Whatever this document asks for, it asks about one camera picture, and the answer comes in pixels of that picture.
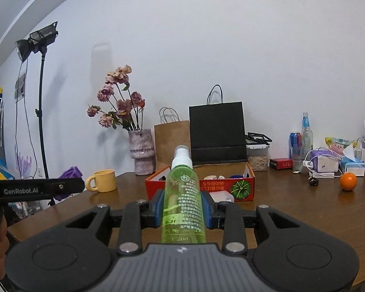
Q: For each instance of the dried pink flowers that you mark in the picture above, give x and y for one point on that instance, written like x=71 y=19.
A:
x=121 y=105

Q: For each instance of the brown paper bag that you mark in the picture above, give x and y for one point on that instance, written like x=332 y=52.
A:
x=172 y=146

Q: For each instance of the blue drink can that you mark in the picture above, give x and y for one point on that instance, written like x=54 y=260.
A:
x=295 y=146

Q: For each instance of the purple packet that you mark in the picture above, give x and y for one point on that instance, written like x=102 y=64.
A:
x=316 y=156

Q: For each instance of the clear food container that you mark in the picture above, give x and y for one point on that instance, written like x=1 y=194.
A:
x=258 y=159

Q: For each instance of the small red box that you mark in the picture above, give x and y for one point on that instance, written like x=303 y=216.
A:
x=281 y=163

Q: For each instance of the light power adapter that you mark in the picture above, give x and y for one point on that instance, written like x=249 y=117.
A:
x=20 y=87

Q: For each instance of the blue tissue pack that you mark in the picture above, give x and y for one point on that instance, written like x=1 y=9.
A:
x=354 y=167

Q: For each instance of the black clip lid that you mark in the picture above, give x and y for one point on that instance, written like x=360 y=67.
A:
x=259 y=137

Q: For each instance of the studio light on stand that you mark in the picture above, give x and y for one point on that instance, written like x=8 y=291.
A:
x=38 y=38

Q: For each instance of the pink ceramic vase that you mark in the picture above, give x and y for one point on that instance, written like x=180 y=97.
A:
x=142 y=152

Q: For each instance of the white pill bottle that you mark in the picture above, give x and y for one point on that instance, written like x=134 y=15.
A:
x=223 y=196

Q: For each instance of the colourful snack bag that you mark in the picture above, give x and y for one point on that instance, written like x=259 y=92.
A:
x=337 y=144

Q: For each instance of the yellow mug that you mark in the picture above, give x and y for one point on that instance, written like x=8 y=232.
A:
x=105 y=181

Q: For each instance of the blue small item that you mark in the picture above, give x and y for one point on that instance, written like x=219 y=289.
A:
x=236 y=176

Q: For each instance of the black paper bag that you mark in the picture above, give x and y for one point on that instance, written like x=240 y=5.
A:
x=219 y=133

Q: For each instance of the red cardboard box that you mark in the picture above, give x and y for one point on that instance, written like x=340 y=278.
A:
x=225 y=185

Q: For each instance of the orange fruit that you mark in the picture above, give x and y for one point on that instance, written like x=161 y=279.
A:
x=348 y=182

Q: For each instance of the purple floral decoration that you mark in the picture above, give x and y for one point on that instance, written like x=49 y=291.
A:
x=23 y=162

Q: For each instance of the clear glass bottle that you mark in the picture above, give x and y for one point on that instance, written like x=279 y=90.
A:
x=306 y=140

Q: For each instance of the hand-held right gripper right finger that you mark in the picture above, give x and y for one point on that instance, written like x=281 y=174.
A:
x=206 y=210

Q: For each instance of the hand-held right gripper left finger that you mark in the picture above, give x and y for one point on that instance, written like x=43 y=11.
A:
x=158 y=208

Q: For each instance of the small black object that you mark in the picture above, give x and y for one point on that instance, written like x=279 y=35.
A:
x=313 y=182

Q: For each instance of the purple plastic bag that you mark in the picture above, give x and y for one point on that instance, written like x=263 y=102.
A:
x=69 y=173

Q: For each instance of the green spray bottle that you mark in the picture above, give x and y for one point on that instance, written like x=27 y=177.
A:
x=182 y=194

